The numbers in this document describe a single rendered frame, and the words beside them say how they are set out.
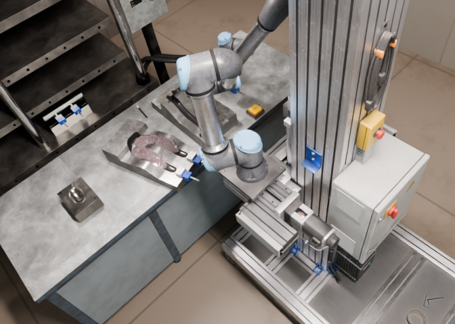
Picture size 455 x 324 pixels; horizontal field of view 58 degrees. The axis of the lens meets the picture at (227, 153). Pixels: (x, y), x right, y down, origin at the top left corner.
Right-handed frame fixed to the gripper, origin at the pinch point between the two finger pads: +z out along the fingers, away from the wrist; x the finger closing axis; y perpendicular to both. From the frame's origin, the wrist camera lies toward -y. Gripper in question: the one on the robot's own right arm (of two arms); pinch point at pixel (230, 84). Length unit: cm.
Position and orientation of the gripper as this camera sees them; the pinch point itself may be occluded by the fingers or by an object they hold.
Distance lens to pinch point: 242.3
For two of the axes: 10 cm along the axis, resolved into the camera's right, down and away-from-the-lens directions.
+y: 6.7, 5.3, -5.2
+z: 1.3, 6.1, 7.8
